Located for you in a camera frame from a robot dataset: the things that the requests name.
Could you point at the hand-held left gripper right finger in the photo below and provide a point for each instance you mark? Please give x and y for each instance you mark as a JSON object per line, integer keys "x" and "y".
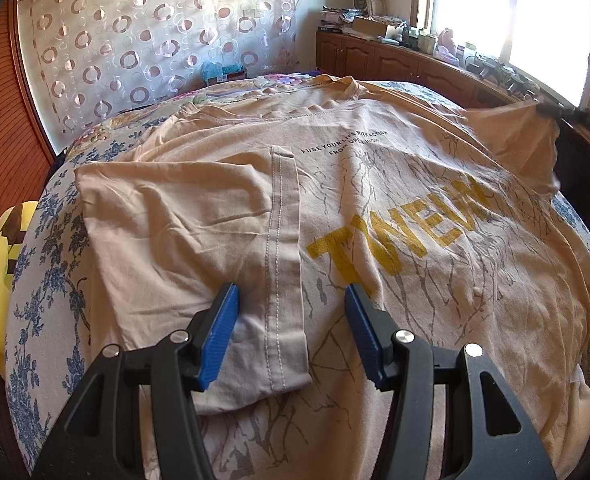
{"x": 365, "y": 340}

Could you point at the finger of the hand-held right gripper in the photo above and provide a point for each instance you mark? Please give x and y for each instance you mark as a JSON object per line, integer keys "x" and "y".
{"x": 575, "y": 114}

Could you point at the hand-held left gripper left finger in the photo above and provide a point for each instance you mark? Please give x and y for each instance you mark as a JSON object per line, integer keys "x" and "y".
{"x": 220, "y": 340}

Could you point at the beige printed t-shirt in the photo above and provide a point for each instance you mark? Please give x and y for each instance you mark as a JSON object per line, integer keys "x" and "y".
{"x": 400, "y": 185}

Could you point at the window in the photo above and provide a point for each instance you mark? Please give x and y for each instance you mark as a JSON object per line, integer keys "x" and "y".
{"x": 500, "y": 10}

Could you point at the pink plastic bag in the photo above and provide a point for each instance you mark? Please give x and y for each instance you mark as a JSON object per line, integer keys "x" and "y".
{"x": 446, "y": 42}

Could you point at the blue floral bedsheet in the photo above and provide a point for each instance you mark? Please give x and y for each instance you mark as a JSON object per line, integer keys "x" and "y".
{"x": 40, "y": 280}

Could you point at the wooden cabinet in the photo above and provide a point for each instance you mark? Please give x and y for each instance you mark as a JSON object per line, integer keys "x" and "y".
{"x": 375, "y": 60}

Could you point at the cardboard box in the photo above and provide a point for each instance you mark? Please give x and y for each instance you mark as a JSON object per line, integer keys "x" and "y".
{"x": 370, "y": 25}

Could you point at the teal tissue pack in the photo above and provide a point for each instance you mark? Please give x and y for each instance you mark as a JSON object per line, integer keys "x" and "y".
{"x": 222, "y": 74}

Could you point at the circle-patterned sheer curtain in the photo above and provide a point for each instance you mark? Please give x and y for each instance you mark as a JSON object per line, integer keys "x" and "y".
{"x": 150, "y": 35}

